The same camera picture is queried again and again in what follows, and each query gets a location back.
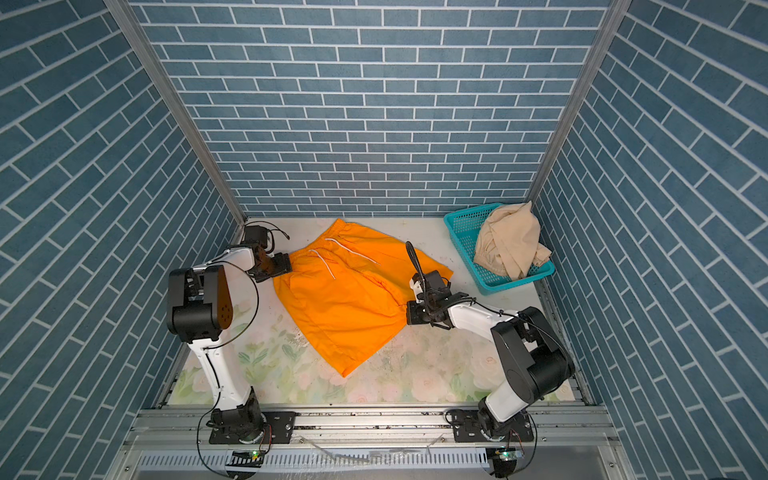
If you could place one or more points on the orange shorts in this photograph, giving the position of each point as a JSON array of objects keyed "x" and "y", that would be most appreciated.
[{"x": 347, "y": 292}]

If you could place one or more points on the beige shorts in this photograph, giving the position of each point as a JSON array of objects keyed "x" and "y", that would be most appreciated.
[{"x": 509, "y": 241}]

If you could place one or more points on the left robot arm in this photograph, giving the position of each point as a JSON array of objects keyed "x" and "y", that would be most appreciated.
[{"x": 200, "y": 314}]

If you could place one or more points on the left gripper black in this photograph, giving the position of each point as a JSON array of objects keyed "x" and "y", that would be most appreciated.
[{"x": 281, "y": 264}]

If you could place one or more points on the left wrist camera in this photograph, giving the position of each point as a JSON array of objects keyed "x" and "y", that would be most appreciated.
[{"x": 258, "y": 235}]

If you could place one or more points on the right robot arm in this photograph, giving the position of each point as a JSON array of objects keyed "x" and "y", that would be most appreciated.
[{"x": 534, "y": 361}]

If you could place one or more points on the teal plastic basket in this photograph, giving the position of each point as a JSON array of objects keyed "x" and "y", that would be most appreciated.
[{"x": 464, "y": 228}]

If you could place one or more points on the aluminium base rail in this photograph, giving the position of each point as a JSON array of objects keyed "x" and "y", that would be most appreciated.
[{"x": 555, "y": 441}]

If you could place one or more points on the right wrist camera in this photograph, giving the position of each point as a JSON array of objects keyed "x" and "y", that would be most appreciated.
[{"x": 430, "y": 285}]

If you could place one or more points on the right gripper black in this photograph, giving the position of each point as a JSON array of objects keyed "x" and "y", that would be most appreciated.
[{"x": 411, "y": 313}]

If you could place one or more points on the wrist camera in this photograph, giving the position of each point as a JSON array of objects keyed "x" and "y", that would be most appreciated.
[
  {"x": 430, "y": 285},
  {"x": 258, "y": 235}
]

